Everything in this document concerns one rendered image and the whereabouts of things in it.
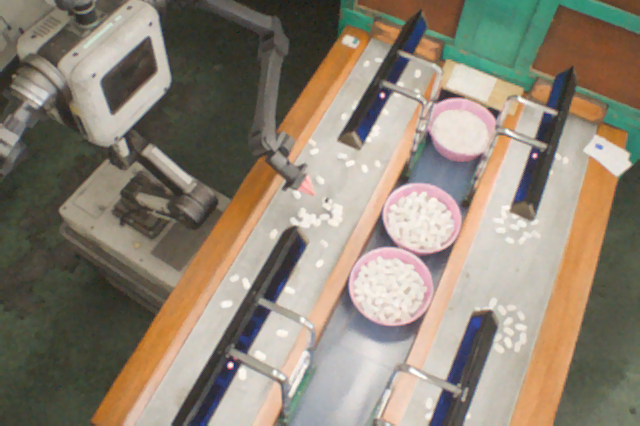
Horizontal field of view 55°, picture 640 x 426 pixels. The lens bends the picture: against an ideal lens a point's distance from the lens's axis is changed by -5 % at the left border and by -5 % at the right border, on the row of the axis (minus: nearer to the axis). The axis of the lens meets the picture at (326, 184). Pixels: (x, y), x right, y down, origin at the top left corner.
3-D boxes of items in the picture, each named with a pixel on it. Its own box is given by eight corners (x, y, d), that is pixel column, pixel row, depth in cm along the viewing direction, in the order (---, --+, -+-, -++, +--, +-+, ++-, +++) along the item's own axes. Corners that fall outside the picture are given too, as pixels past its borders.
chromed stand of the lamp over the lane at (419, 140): (359, 163, 239) (372, 83, 202) (380, 126, 249) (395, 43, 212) (407, 183, 236) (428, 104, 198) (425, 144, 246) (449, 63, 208)
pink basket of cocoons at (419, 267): (333, 313, 207) (335, 302, 199) (366, 248, 220) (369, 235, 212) (409, 348, 202) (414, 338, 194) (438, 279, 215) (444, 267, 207)
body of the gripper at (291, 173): (310, 166, 211) (294, 151, 208) (296, 189, 206) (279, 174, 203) (298, 170, 216) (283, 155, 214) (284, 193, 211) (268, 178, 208)
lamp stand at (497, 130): (460, 205, 232) (492, 130, 194) (477, 164, 242) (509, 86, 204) (509, 225, 228) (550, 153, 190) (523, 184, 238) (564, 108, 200)
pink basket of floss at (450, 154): (439, 175, 238) (444, 161, 230) (413, 121, 252) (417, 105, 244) (502, 160, 243) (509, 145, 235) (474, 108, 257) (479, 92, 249)
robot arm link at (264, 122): (257, 44, 223) (279, 32, 216) (269, 51, 226) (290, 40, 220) (242, 152, 205) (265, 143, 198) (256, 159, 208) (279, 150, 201)
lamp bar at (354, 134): (336, 142, 199) (337, 127, 193) (407, 20, 230) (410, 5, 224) (360, 152, 197) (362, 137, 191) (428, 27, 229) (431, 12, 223)
